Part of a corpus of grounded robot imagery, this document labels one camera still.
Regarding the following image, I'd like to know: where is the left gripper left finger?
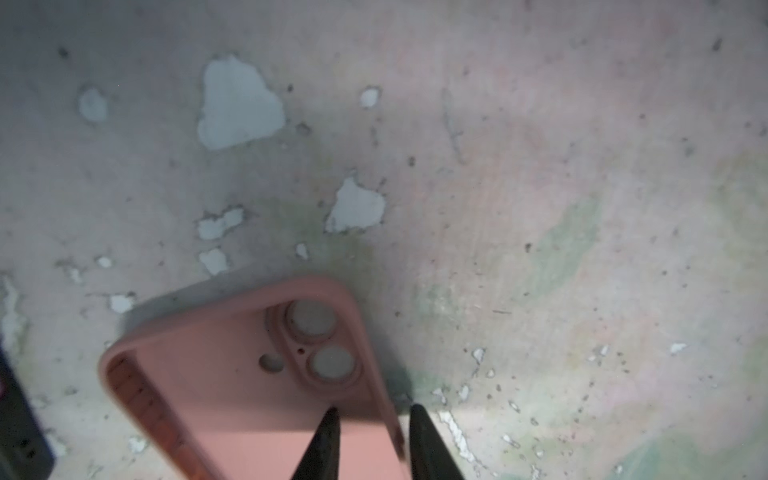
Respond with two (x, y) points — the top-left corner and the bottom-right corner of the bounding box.
(291, 407), (341, 480)

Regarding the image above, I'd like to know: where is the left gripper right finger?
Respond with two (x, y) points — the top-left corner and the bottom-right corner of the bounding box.
(409, 404), (464, 480)

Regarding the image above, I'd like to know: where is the pink phone case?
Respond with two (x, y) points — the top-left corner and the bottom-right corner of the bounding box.
(98, 276), (410, 479)

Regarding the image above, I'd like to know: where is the black phone case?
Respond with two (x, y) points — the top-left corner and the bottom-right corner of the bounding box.
(0, 353), (55, 480)

